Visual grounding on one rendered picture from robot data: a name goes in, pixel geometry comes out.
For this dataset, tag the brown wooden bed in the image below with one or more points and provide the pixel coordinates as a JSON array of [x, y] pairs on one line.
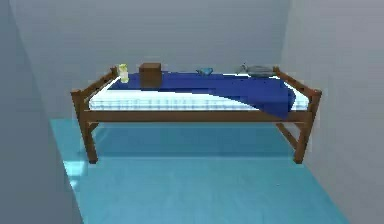
[[186, 116]]

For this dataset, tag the small blue bowl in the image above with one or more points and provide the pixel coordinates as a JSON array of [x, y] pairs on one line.
[[205, 71]]

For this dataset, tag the dark blue blanket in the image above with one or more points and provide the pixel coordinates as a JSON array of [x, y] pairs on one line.
[[233, 87]]

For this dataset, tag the brown box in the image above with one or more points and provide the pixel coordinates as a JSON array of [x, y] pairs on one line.
[[150, 75]]

